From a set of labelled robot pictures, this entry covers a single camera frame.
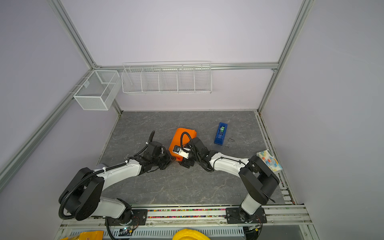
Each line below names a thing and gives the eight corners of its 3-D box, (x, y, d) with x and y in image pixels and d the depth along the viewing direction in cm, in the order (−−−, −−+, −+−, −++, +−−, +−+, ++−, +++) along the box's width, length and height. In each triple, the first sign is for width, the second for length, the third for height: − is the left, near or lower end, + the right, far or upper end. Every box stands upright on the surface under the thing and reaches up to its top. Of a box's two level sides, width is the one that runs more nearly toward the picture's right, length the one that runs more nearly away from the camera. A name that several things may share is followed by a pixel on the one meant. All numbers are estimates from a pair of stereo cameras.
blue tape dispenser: (213, 143, 103) (214, 138, 98) (218, 127, 112) (219, 121, 107) (222, 146, 102) (223, 140, 97) (226, 129, 111) (228, 123, 106)
